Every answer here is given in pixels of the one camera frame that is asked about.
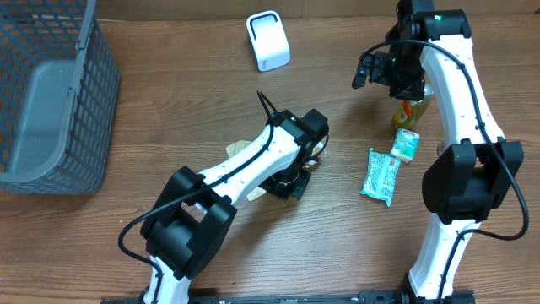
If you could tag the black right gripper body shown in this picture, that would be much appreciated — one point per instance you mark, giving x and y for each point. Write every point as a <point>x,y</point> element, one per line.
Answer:
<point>401,75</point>

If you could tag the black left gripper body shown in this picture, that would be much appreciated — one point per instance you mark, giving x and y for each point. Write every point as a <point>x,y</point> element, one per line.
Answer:
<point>288,181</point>

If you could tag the clear bottle with silver cap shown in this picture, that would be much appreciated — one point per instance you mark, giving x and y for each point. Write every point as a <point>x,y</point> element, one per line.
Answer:
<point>409,112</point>

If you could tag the brown snack packet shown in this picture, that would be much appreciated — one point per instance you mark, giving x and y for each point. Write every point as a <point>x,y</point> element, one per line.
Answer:
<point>236,148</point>

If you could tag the small Kleenex tissue pack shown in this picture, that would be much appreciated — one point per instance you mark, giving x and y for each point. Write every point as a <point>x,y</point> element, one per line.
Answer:
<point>405,145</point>

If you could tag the teal tissue pack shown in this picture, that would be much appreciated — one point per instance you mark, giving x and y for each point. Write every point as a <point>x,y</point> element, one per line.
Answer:
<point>381,175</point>

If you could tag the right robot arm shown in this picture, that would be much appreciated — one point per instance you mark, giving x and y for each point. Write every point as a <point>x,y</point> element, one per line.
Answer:
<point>476,166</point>

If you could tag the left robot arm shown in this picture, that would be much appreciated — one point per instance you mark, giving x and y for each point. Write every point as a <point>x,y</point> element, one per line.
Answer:
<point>194,212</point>

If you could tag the white barcode scanner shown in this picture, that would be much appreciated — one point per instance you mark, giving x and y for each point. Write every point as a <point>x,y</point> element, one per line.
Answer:
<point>268,39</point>

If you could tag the grey plastic mesh basket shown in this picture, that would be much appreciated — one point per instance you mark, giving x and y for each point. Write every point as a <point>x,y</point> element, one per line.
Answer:
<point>59,91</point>

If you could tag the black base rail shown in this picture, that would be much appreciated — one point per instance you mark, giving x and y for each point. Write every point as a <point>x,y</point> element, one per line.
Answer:
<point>287,300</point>

